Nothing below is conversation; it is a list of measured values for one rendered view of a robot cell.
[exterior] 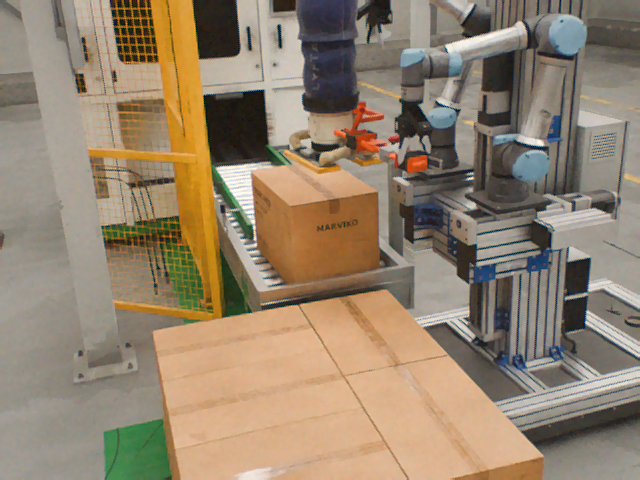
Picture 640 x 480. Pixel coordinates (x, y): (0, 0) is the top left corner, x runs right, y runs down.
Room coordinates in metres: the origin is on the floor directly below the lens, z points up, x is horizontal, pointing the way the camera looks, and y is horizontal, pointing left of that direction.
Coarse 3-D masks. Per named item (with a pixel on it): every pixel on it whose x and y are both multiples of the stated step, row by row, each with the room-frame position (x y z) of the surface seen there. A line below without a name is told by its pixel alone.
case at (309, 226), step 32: (256, 192) 3.40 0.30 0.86; (288, 192) 3.10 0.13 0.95; (320, 192) 3.08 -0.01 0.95; (352, 192) 3.06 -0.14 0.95; (256, 224) 3.45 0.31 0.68; (288, 224) 2.96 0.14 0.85; (320, 224) 2.96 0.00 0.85; (352, 224) 3.01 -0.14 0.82; (288, 256) 2.98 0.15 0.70; (320, 256) 2.96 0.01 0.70; (352, 256) 3.01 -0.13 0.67
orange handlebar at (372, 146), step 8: (368, 112) 3.20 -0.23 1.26; (376, 112) 3.16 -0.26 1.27; (368, 120) 3.07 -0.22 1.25; (376, 120) 3.09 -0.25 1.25; (344, 128) 2.90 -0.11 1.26; (344, 136) 2.80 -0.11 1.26; (360, 144) 2.69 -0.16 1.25; (368, 144) 2.63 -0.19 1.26; (376, 144) 2.62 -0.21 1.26; (384, 144) 2.62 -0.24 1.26; (376, 152) 2.58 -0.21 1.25; (424, 160) 2.39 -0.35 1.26
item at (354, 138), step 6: (348, 132) 2.76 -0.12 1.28; (354, 132) 2.77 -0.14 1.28; (360, 132) 2.78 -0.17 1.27; (366, 132) 2.78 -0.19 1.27; (372, 132) 2.75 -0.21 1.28; (348, 138) 2.73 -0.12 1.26; (354, 138) 2.69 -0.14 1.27; (360, 138) 2.69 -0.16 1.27; (366, 138) 2.70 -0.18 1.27; (372, 138) 2.71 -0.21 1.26; (348, 144) 2.73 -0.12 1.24; (354, 144) 2.70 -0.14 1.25; (354, 150) 2.69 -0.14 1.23; (360, 150) 2.69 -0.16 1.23
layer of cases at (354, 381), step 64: (256, 320) 2.70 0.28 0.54; (320, 320) 2.67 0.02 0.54; (384, 320) 2.64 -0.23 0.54; (192, 384) 2.25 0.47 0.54; (256, 384) 2.22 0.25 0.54; (320, 384) 2.20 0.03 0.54; (384, 384) 2.18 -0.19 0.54; (448, 384) 2.17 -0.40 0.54; (192, 448) 1.89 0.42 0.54; (256, 448) 1.88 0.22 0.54; (320, 448) 1.86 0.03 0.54; (384, 448) 1.85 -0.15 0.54; (448, 448) 1.83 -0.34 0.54; (512, 448) 1.82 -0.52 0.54
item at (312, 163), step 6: (288, 150) 3.05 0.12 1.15; (288, 156) 3.01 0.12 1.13; (294, 156) 2.96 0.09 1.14; (300, 156) 2.94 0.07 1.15; (306, 156) 2.93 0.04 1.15; (318, 156) 2.85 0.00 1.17; (300, 162) 2.90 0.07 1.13; (306, 162) 2.86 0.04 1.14; (312, 162) 2.84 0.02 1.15; (318, 162) 2.84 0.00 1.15; (330, 162) 2.83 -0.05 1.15; (312, 168) 2.80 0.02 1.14; (318, 168) 2.77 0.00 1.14; (324, 168) 2.77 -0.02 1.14; (330, 168) 2.77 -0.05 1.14; (336, 168) 2.78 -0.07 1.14
